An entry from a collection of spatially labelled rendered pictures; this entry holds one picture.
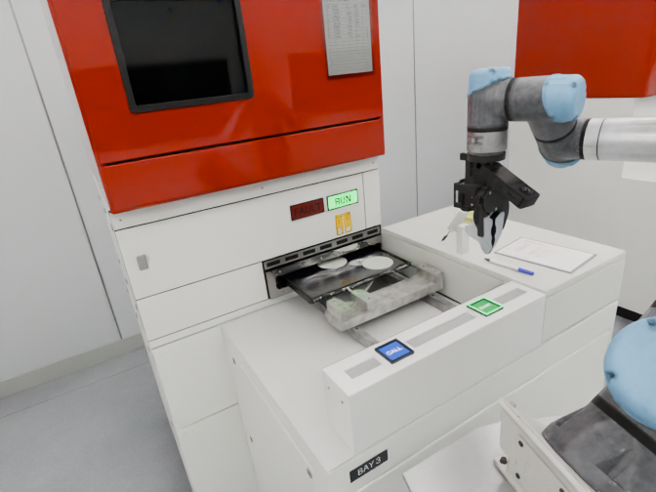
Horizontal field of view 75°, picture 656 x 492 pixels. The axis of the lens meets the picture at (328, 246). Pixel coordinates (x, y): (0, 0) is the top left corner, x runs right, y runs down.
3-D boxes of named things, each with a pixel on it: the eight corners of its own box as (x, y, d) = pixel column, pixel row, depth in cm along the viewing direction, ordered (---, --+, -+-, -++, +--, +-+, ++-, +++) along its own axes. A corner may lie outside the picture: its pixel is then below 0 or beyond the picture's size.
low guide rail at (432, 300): (371, 272, 149) (370, 265, 148) (375, 270, 150) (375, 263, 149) (487, 337, 108) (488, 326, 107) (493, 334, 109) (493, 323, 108)
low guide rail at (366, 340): (303, 298, 137) (302, 289, 136) (308, 296, 138) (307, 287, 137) (406, 380, 96) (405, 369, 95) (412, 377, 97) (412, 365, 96)
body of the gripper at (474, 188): (476, 202, 94) (478, 146, 89) (511, 210, 87) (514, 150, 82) (452, 210, 90) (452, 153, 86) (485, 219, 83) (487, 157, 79)
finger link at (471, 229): (470, 247, 94) (471, 207, 91) (492, 255, 89) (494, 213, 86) (460, 251, 93) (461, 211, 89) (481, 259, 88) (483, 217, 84)
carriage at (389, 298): (325, 320, 118) (324, 310, 117) (425, 279, 134) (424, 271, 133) (341, 333, 111) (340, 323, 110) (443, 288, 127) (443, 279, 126)
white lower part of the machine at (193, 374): (168, 422, 206) (120, 269, 175) (314, 356, 243) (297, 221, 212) (209, 546, 148) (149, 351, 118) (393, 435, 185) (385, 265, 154)
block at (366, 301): (350, 300, 121) (349, 291, 119) (360, 296, 122) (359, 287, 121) (367, 311, 114) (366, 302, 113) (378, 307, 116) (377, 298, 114)
